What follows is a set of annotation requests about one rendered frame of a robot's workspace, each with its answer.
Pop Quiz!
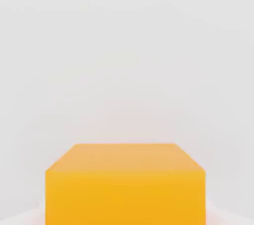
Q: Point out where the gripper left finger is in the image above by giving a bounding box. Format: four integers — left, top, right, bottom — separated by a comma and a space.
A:
0, 203, 46, 225

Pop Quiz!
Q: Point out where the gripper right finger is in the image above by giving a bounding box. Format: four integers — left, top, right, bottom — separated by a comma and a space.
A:
205, 201, 254, 225

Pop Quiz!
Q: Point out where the small yellow cube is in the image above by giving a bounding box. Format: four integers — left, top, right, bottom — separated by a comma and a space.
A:
45, 143, 206, 225

